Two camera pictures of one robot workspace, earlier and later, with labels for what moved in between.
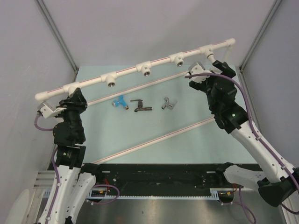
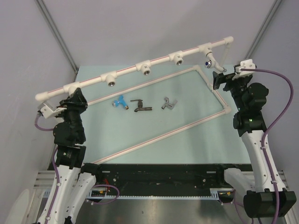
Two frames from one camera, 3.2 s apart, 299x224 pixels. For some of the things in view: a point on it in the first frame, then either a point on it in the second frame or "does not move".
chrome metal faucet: (170, 106) does not move
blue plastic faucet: (115, 102) does not move
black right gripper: (226, 70) -> (226, 79)
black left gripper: (76, 101) does not move
